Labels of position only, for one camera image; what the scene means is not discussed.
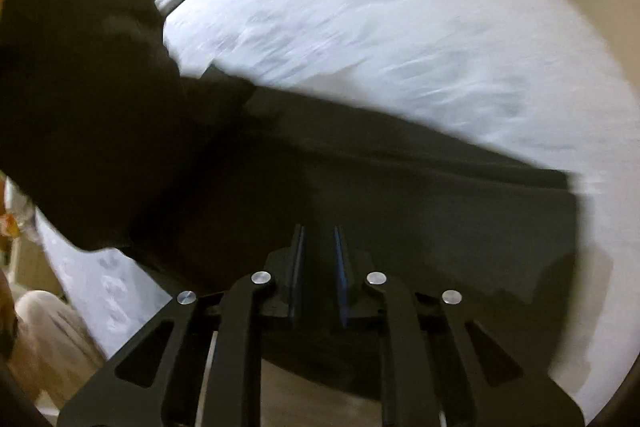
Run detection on person's leg in beige trousers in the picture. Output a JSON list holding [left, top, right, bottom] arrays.
[[12, 289, 106, 403]]

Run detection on dark grey drawstring pants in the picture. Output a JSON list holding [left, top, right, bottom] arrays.
[[0, 0, 581, 403]]

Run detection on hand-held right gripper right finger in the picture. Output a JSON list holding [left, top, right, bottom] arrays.
[[334, 224, 586, 427]]

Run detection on bed with butterfly sheet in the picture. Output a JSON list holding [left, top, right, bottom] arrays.
[[35, 0, 640, 423]]

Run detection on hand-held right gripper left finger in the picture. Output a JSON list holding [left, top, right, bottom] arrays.
[[57, 223, 307, 427]]

